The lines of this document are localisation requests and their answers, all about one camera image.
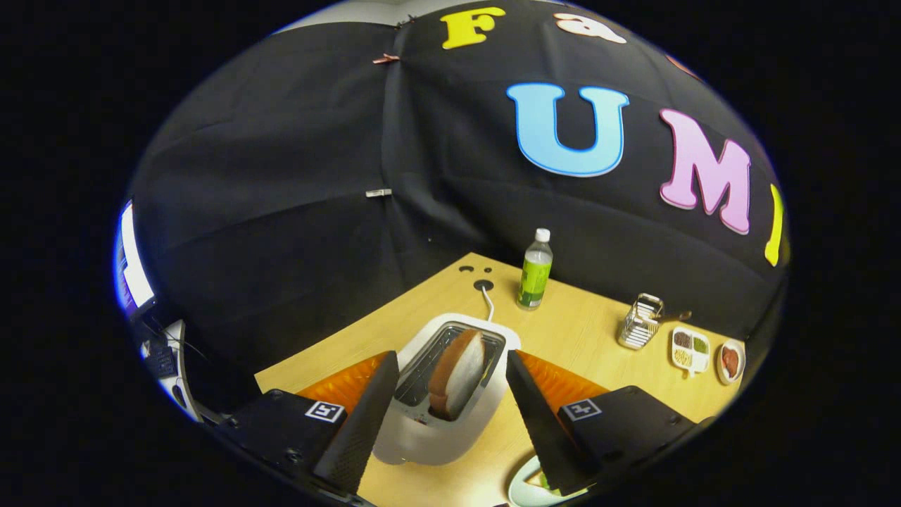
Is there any bread slice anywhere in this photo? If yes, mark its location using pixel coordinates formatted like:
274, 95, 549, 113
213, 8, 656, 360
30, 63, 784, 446
428, 329, 486, 422

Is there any black backdrop cloth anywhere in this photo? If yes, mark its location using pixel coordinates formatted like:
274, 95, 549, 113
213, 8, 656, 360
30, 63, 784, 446
130, 0, 790, 416

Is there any small plate under meat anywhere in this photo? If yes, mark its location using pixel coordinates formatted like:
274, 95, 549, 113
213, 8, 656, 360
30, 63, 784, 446
716, 339, 746, 385

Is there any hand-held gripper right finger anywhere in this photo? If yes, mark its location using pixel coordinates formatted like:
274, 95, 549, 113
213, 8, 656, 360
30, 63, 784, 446
505, 349, 712, 496

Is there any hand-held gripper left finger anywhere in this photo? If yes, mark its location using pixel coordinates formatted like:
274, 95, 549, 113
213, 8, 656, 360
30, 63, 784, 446
222, 350, 401, 497

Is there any light green round plate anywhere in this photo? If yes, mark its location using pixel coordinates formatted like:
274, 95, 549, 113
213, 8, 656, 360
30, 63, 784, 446
507, 454, 585, 507

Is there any white toaster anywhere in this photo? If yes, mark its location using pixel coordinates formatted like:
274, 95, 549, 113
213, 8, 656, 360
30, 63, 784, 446
372, 313, 522, 466

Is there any green label water bottle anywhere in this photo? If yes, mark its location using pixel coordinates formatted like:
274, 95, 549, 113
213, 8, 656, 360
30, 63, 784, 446
516, 227, 554, 311

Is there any metal wire basket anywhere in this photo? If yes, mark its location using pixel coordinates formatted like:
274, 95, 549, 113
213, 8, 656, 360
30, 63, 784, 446
617, 293, 664, 351

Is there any computer monitor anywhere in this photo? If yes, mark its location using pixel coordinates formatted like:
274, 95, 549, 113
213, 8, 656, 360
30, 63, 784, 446
114, 201, 156, 318

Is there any white divided seasoning dish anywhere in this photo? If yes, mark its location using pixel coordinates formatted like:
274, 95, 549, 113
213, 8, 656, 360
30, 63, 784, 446
670, 326, 710, 377

